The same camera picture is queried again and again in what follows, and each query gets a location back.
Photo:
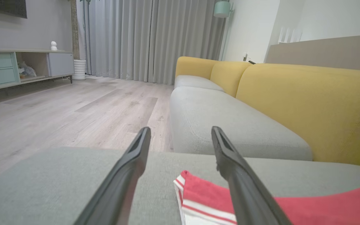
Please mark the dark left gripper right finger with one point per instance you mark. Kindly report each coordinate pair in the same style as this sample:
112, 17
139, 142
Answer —
248, 193

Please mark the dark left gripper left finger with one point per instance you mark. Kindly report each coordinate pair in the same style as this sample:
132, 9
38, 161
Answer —
120, 187

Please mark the red Bulls 23 jersey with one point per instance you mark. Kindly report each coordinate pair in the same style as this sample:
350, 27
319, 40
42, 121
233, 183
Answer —
205, 193

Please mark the large grey sofa ottoman cushion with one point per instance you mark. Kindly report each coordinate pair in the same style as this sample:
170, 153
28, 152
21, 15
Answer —
42, 187

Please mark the large yellow sofa backrest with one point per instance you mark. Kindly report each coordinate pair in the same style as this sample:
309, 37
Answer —
317, 109

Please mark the yellow sofa backrest cushion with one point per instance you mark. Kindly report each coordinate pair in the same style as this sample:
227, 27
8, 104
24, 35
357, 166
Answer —
194, 67
227, 76

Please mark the small grey sofa seat cushion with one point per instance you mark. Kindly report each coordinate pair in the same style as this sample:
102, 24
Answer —
195, 82

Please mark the white ribbed bin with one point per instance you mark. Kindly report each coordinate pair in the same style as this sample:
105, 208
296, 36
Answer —
79, 69

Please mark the clutter inside cabinet shelf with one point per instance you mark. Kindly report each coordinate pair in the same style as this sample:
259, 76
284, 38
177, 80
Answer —
27, 70

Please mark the grey pleated curtain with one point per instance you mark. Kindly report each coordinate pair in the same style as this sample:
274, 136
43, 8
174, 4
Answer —
152, 37

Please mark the small white round figurine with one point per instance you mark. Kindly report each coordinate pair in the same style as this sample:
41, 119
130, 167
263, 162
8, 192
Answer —
53, 46

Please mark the beige partition panel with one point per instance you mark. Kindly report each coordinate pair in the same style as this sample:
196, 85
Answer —
323, 53

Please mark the brown wooden pillar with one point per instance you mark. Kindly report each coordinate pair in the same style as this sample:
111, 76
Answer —
74, 31

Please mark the white slatted rack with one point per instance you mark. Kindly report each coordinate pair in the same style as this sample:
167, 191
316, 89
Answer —
289, 36

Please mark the teal shade floor lamp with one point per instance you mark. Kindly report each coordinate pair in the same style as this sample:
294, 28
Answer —
222, 8

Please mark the dark wall television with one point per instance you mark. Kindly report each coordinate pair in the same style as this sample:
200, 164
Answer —
2, 6

